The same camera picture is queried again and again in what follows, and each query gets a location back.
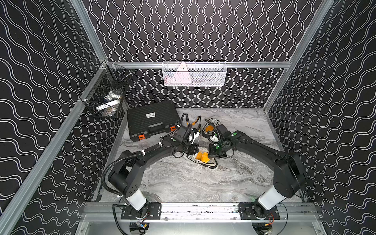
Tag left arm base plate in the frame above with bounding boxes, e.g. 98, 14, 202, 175
121, 202, 162, 220

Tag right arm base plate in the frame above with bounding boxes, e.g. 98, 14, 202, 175
238, 203, 281, 221

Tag aluminium front rail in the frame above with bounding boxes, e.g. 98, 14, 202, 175
81, 202, 319, 223

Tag white items in black basket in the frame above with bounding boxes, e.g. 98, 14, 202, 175
95, 91, 123, 118

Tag white wire wall basket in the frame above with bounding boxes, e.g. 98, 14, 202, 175
161, 61, 228, 87

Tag pink triangular card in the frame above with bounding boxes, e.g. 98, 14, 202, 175
170, 62, 192, 85

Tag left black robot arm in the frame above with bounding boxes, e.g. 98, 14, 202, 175
101, 126, 200, 211

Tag black plastic tool case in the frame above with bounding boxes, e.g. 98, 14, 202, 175
127, 100, 180, 142

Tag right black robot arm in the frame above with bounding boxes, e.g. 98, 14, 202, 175
209, 124, 307, 212

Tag black wire wall basket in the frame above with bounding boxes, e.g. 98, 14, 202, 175
83, 64, 135, 119

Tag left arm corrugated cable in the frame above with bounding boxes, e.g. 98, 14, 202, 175
101, 142, 164, 197

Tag yellow handled pliers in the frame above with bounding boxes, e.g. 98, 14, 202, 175
190, 116, 201, 127

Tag black white sneaker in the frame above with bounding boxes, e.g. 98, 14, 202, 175
201, 117, 221, 140
186, 147, 218, 170

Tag yellow insole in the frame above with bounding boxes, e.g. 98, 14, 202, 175
195, 152, 210, 163
204, 124, 214, 133

